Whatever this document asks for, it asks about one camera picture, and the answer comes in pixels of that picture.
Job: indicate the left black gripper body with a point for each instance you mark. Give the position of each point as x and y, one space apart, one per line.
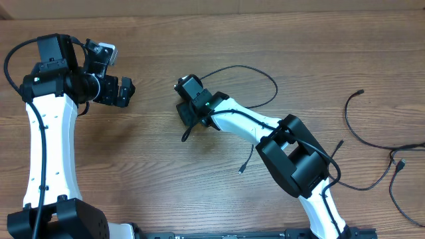
108 89

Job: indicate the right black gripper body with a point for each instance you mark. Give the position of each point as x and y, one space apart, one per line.
188 114

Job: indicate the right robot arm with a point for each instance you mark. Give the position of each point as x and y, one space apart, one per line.
291 154

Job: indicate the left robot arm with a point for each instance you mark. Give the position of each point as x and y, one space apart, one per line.
53 92

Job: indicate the cardboard back panel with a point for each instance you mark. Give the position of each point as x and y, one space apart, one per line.
64 9

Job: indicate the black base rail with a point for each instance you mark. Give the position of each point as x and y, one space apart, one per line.
297 233

